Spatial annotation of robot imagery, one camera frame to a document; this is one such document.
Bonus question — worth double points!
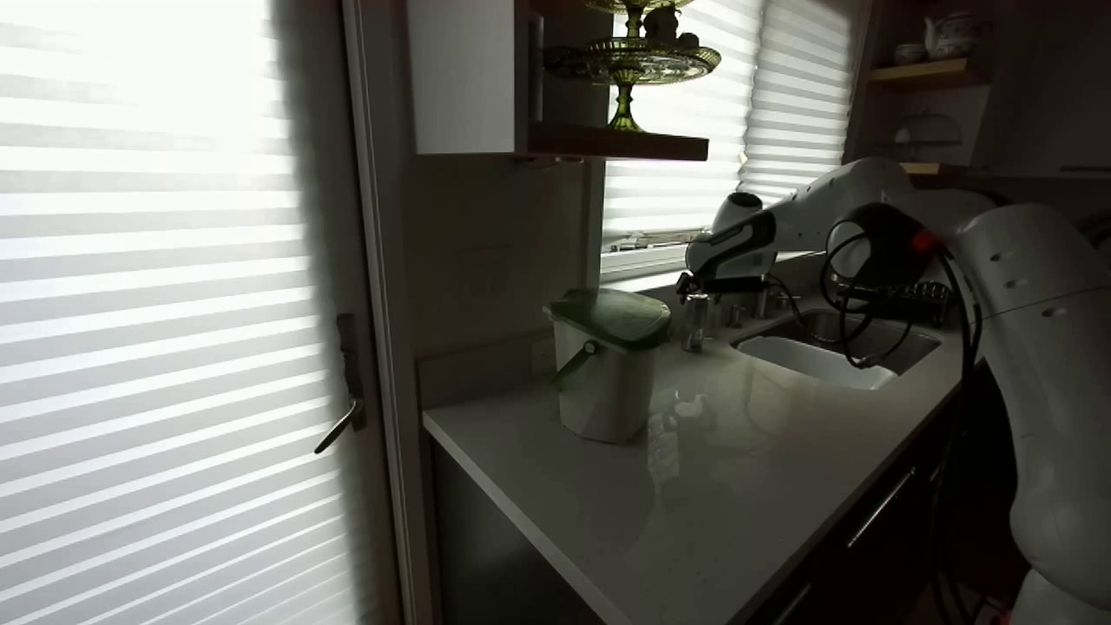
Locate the wooden wall shelf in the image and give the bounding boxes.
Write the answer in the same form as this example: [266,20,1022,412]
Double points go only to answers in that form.
[523,121,711,166]

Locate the glass cake stand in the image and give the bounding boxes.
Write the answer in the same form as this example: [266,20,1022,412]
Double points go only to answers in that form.
[542,0,727,140]

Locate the white bin with green lid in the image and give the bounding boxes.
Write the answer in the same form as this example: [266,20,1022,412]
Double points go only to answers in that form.
[542,284,676,448]

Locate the white door blind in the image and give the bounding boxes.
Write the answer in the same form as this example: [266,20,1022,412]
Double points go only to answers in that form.
[0,0,365,625]

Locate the white undermount sink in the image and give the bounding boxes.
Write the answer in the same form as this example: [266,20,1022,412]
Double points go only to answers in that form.
[727,307,945,392]

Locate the white dishes on shelf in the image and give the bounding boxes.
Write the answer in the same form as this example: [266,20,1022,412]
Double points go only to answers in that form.
[886,7,978,71]

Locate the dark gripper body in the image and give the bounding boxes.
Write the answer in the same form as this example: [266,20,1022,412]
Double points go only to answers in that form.
[674,262,772,307]

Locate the white wall cabinet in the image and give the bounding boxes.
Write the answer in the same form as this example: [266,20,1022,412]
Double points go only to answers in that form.
[404,0,538,159]

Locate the white window blind over sink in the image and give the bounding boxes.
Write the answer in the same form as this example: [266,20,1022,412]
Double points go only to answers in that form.
[601,0,857,239]

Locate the wooden corner shelf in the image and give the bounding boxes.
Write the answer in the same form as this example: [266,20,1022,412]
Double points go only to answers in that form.
[843,53,997,182]

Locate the white window frame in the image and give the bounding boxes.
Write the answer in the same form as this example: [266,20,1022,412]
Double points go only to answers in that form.
[593,220,743,297]

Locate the metal counter drawer handle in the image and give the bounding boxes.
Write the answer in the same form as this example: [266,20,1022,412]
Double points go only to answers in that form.
[840,463,925,556]

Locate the metal door handle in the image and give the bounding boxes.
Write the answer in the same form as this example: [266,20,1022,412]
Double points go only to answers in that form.
[308,309,371,459]

